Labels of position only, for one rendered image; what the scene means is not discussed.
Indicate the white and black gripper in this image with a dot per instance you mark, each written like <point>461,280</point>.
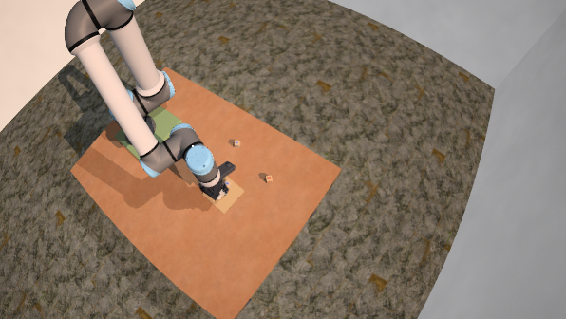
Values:
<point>217,189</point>

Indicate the tan flat mat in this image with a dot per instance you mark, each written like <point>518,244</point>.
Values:
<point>227,201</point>

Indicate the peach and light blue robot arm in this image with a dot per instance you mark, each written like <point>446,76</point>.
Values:
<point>82,25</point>

